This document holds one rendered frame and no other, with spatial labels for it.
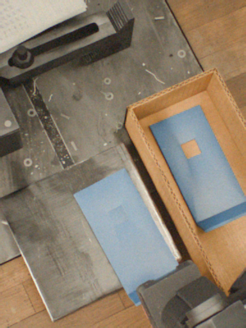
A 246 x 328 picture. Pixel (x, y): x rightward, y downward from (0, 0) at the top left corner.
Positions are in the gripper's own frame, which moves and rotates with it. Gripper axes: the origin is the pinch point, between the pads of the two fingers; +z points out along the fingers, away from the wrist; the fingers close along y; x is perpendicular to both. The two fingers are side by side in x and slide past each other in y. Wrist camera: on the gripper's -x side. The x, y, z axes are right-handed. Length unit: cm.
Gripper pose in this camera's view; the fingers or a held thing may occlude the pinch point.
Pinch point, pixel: (157, 287)
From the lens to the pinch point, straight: 96.8
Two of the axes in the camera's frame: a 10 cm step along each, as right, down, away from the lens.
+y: -3.9, -8.7, -3.0
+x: -8.7, 4.5, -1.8
